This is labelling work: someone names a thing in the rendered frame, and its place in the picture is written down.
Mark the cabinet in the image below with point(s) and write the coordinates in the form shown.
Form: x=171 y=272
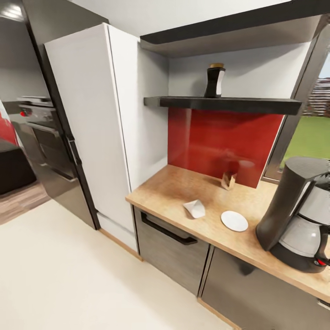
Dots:
x=26 y=77
x=254 y=299

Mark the water glass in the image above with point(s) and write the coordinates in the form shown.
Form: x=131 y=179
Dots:
x=228 y=179

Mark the dishwasher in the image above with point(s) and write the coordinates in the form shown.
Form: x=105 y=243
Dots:
x=175 y=252

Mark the shelf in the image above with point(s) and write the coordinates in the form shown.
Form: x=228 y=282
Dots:
x=291 y=22
x=252 y=105

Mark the bottle of coffee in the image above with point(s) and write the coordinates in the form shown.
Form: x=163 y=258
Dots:
x=215 y=75

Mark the paper coffee filter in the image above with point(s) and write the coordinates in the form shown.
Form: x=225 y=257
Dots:
x=195 y=208

